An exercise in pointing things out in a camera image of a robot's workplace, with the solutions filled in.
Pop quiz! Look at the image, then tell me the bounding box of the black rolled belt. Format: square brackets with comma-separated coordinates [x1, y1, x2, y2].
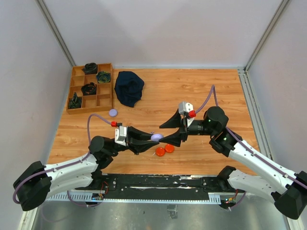
[82, 62, 98, 75]
[81, 82, 97, 96]

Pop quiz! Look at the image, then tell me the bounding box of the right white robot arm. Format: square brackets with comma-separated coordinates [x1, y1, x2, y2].
[160, 106, 307, 219]

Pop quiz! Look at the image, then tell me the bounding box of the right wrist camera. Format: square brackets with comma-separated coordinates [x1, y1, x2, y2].
[178, 102, 196, 127]

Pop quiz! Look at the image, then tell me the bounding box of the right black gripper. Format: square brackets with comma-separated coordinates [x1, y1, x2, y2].
[159, 108, 216, 146]

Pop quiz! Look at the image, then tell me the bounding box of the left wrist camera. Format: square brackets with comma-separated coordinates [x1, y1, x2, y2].
[115, 126, 128, 146]

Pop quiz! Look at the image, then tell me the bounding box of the dark folded belt bottom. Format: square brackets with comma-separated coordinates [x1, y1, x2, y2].
[68, 92, 82, 109]

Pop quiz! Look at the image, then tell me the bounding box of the green patterned rolled belt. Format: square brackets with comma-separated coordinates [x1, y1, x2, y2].
[96, 71, 111, 84]

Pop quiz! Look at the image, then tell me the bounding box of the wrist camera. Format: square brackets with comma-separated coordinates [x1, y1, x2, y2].
[178, 102, 196, 127]
[115, 126, 128, 146]

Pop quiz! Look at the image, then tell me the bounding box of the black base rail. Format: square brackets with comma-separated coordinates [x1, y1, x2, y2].
[76, 173, 236, 202]

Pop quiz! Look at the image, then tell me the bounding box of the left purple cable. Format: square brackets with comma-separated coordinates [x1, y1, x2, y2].
[12, 114, 118, 205]

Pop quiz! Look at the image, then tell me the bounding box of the black rolled belt middle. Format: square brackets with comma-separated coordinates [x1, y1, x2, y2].
[81, 82, 97, 96]

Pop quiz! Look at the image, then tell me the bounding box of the dark blue cloth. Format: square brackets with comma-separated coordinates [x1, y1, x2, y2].
[114, 71, 144, 108]

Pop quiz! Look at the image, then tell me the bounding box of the purple charging case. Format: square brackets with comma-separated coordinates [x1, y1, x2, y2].
[151, 134, 164, 142]
[108, 109, 118, 117]

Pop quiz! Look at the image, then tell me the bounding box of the wooden compartment tray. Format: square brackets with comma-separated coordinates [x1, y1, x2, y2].
[66, 63, 114, 115]

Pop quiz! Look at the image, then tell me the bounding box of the black rolled belt top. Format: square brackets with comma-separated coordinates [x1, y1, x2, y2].
[82, 62, 98, 75]

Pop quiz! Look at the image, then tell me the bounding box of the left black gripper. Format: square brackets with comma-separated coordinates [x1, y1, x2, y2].
[108, 126, 160, 155]

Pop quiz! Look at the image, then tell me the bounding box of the orange earbud charging case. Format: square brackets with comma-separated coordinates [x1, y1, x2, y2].
[155, 147, 165, 157]

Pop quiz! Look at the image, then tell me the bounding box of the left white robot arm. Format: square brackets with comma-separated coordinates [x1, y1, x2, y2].
[13, 126, 158, 211]

